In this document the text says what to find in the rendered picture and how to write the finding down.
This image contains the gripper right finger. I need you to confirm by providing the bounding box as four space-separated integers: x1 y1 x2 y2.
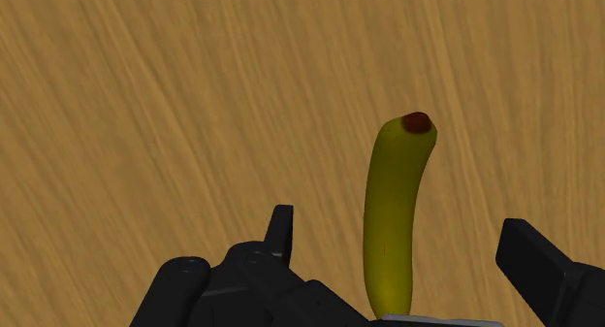
494 217 605 327

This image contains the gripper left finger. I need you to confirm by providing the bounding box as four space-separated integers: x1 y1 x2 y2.
129 204 370 327

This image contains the yellow-green banana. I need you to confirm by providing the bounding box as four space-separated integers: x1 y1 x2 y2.
363 111 438 319

